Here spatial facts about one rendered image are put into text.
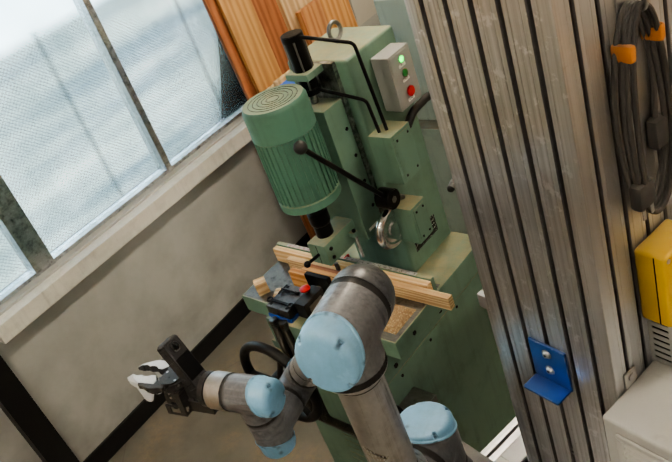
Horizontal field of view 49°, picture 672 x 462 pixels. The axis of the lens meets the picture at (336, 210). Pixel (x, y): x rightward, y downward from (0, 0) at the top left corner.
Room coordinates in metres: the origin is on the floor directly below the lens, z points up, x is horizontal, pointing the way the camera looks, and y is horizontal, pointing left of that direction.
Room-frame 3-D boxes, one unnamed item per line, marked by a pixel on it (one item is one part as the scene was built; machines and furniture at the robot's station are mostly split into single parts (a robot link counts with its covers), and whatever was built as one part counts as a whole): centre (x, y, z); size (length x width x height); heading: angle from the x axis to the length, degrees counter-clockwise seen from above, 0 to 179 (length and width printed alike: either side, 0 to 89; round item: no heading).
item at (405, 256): (1.99, -0.17, 1.16); 0.22 x 0.22 x 0.72; 40
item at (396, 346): (1.72, 0.13, 0.87); 0.61 x 0.30 x 0.06; 40
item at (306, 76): (1.89, -0.05, 1.53); 0.08 x 0.08 x 0.17; 40
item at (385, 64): (1.90, -0.28, 1.40); 0.10 x 0.06 x 0.16; 130
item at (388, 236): (1.78, -0.13, 1.02); 0.12 x 0.03 x 0.12; 130
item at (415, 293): (1.73, 0.00, 0.92); 0.60 x 0.02 x 0.04; 40
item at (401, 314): (1.54, -0.05, 0.91); 0.10 x 0.07 x 0.02; 130
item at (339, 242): (1.81, 0.04, 1.03); 0.14 x 0.07 x 0.09; 130
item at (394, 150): (1.82, -0.21, 1.22); 0.09 x 0.08 x 0.15; 130
